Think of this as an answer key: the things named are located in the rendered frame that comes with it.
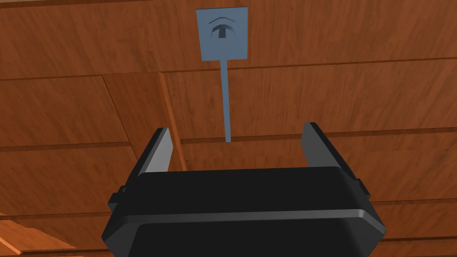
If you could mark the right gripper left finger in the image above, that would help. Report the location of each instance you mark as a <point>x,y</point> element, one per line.
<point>160,153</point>

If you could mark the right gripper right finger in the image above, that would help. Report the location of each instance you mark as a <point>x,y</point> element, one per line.
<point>317,150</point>

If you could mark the grey-blue square plate with rod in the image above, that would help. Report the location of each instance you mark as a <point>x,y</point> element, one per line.
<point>223,35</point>

